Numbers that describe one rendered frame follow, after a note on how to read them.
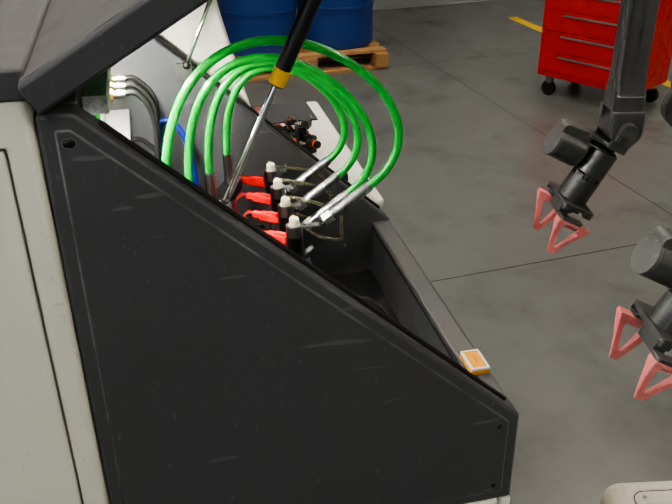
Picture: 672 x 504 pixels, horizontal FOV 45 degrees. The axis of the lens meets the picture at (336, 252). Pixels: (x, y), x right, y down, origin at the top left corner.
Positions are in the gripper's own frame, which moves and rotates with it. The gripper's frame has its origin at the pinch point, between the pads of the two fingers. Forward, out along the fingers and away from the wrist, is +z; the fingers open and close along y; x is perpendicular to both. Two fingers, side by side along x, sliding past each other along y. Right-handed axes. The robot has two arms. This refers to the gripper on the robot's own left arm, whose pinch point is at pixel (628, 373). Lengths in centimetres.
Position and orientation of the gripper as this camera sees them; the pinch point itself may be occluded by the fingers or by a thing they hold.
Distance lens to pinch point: 125.8
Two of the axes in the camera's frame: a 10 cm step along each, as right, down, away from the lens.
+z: -4.4, 8.0, 4.1
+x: 9.0, 3.7, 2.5
